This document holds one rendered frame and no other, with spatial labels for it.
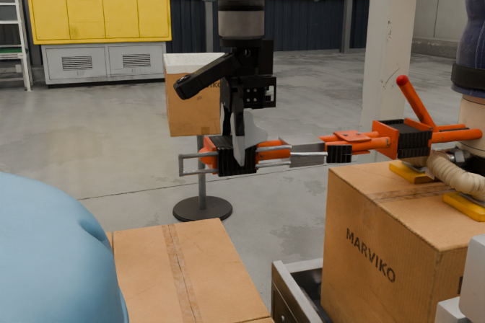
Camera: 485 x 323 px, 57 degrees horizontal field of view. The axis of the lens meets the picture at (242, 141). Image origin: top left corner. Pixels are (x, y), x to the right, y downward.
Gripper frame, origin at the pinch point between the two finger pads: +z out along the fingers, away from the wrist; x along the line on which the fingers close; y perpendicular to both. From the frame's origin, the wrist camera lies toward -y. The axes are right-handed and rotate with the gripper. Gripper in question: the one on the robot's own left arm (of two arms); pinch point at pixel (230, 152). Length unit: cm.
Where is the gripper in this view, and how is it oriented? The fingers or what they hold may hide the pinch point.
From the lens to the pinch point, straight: 80.1
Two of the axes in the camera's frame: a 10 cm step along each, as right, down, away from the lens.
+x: -2.8, -2.9, 9.2
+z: 0.0, 9.5, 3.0
